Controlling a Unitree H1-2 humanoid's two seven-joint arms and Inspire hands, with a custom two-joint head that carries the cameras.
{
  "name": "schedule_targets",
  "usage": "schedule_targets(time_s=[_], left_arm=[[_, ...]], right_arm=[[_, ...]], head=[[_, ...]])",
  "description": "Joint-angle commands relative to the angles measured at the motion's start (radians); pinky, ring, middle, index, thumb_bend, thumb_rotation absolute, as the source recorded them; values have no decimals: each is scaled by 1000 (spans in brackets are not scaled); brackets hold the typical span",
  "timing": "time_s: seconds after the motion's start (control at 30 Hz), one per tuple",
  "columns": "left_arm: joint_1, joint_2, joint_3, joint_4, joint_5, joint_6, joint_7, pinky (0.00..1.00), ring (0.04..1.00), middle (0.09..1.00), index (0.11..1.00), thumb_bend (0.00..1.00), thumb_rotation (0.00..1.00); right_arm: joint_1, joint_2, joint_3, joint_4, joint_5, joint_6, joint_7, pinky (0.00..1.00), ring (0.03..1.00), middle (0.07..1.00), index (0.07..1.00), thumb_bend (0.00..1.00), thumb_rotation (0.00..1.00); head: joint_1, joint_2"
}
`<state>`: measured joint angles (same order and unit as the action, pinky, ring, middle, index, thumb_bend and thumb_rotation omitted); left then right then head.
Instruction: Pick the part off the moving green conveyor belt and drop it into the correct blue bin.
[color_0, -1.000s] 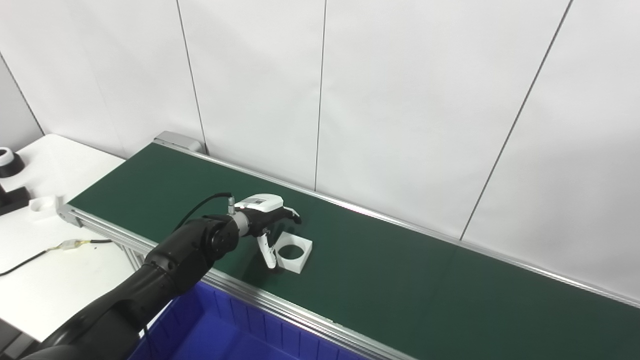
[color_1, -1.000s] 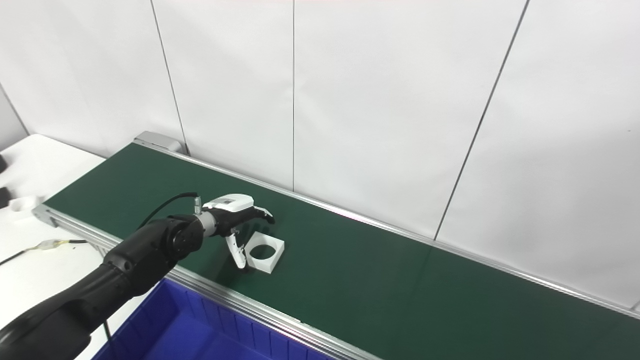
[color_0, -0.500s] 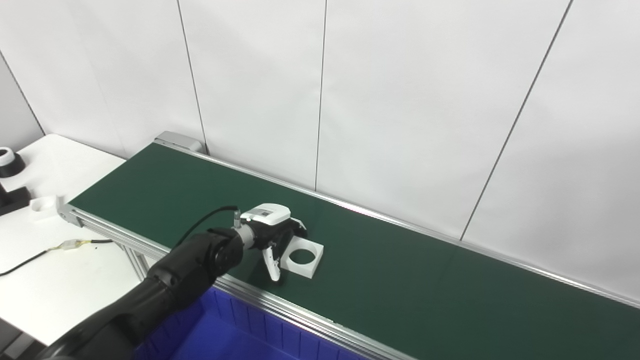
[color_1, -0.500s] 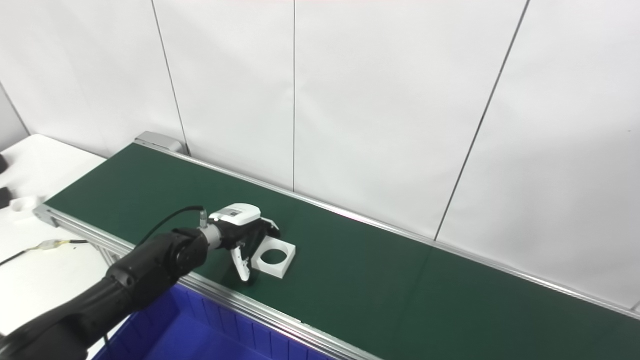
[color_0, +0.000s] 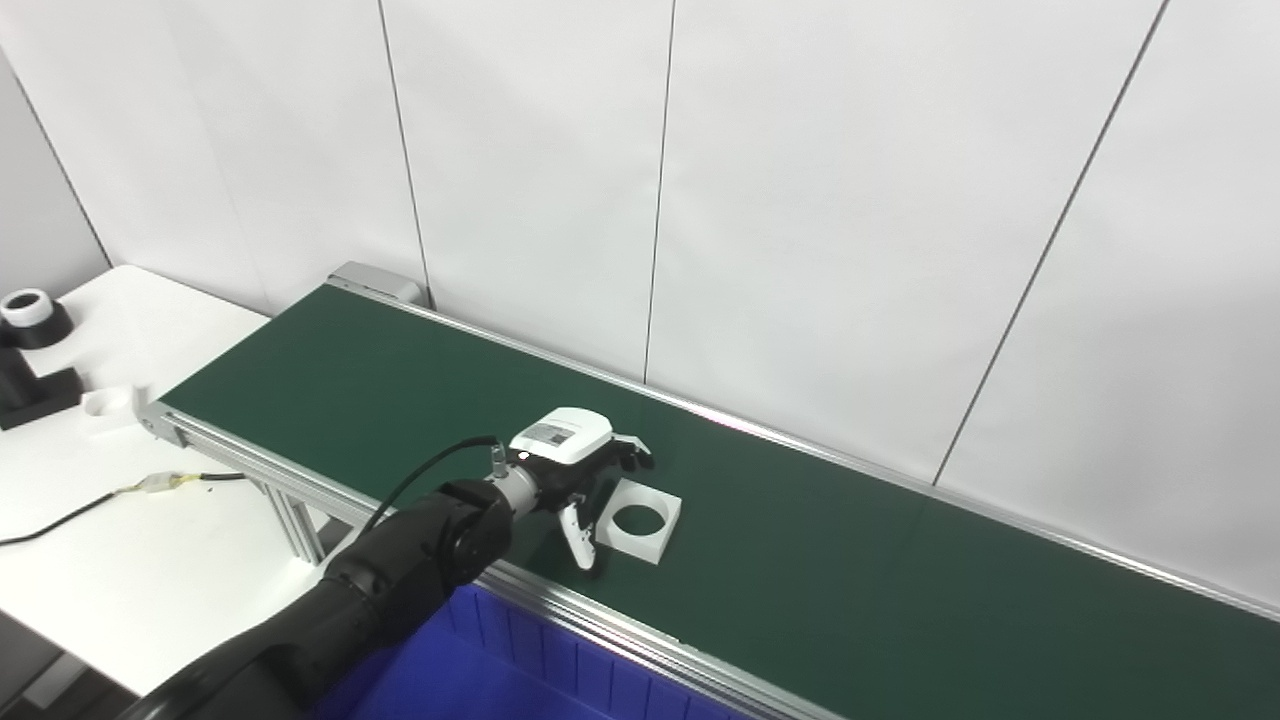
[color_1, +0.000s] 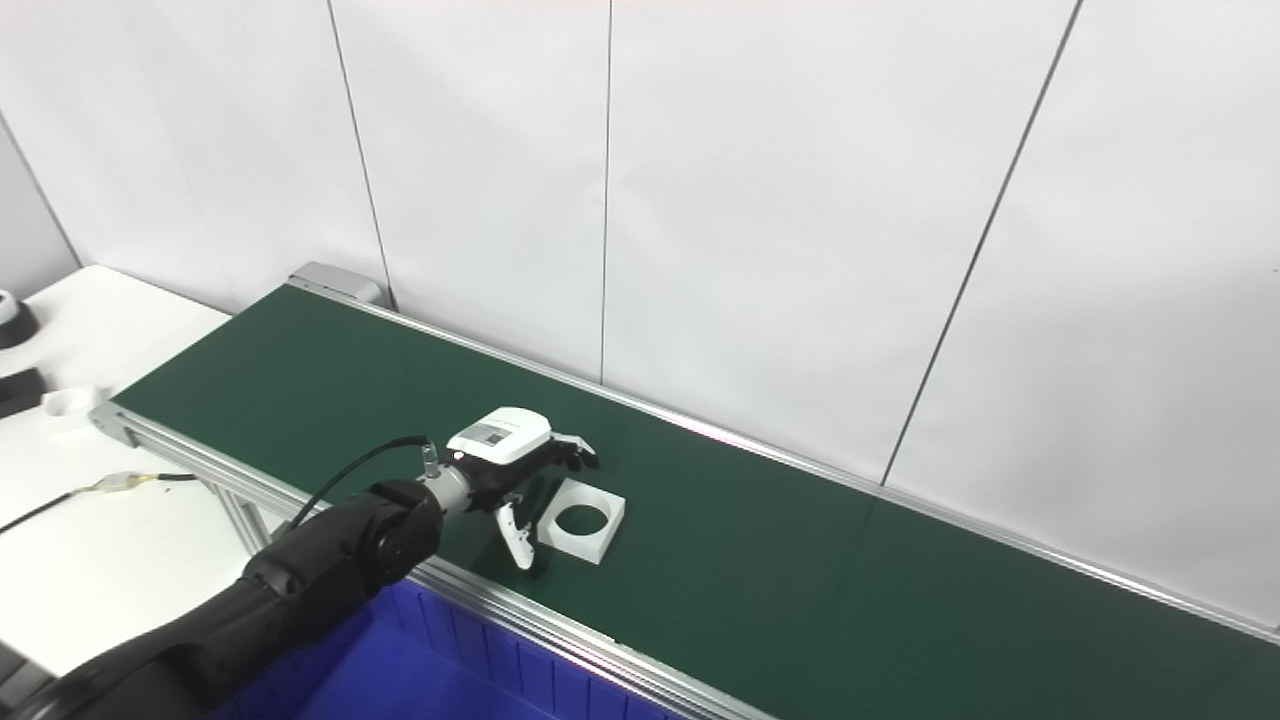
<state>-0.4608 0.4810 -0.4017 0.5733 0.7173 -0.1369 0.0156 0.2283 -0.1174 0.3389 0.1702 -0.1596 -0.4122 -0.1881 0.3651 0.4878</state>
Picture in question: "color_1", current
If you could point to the green conveyor belt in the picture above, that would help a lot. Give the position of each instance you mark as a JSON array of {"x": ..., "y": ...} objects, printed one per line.
[
  {"x": 200, "y": 455},
  {"x": 800, "y": 560}
]

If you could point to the black block object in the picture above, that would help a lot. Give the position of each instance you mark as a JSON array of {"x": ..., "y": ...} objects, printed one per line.
[{"x": 20, "y": 392}]

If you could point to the white part on table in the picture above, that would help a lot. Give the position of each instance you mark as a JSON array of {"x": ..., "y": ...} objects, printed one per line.
[{"x": 70, "y": 402}]

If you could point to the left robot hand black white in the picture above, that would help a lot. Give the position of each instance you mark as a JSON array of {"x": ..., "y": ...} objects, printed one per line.
[{"x": 500, "y": 440}]

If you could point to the black round object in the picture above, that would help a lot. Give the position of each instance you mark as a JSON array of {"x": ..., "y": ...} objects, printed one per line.
[{"x": 15, "y": 325}]

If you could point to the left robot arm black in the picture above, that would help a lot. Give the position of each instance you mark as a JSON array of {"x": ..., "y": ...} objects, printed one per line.
[{"x": 300, "y": 570}]

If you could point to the grey conveyor end housing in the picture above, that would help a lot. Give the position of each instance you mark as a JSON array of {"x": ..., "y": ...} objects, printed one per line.
[{"x": 335, "y": 280}]

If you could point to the blue plastic bin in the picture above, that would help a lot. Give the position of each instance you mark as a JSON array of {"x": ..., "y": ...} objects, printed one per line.
[{"x": 450, "y": 670}]

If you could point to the aluminium conveyor leg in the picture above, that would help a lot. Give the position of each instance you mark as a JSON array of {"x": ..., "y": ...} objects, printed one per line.
[{"x": 240, "y": 520}]

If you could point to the white square part with hole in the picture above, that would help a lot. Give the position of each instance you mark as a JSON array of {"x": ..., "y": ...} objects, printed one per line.
[{"x": 600, "y": 545}]

